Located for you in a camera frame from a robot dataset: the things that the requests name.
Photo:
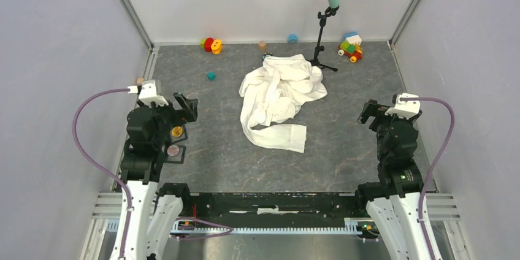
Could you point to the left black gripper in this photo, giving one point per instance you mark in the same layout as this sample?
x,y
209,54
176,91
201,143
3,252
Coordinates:
x,y
186,104

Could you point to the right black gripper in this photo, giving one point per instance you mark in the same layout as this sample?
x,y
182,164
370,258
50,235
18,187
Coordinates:
x,y
371,107

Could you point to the white button shirt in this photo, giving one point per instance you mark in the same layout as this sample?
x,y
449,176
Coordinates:
x,y
275,93

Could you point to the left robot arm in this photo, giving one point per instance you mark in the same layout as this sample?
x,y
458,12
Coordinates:
x,y
148,211

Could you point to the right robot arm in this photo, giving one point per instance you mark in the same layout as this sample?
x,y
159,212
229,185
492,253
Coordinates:
x,y
397,202

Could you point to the teal small cube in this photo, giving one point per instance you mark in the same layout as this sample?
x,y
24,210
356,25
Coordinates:
x,y
211,76

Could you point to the colourful brick toy car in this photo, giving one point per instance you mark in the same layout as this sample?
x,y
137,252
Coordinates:
x,y
352,51

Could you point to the blue white brick block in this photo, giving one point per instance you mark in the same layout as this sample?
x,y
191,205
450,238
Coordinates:
x,y
352,38

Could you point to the brown wooden cube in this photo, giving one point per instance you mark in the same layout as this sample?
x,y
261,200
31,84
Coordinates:
x,y
262,45

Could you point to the black tripod stand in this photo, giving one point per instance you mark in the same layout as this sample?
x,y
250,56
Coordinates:
x,y
329,12

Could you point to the blue cylinder block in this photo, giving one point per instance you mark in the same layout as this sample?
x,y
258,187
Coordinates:
x,y
292,39

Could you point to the black display frame upper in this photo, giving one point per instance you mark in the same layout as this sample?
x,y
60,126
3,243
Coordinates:
x,y
180,139

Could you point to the black display frame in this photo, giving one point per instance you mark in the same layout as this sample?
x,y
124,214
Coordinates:
x,y
180,139
179,159

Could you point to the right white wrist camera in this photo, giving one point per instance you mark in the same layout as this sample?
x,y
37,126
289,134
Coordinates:
x,y
405,106

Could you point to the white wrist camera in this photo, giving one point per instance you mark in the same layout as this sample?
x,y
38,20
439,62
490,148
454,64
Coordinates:
x,y
151,93
405,106

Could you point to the black display frame lower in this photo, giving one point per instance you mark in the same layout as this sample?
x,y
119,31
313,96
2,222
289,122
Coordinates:
x,y
179,159

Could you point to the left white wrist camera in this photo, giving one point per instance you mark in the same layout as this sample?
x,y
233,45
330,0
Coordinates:
x,y
151,93

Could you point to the red yellow ring toy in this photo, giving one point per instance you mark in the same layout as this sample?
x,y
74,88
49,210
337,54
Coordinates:
x,y
212,45

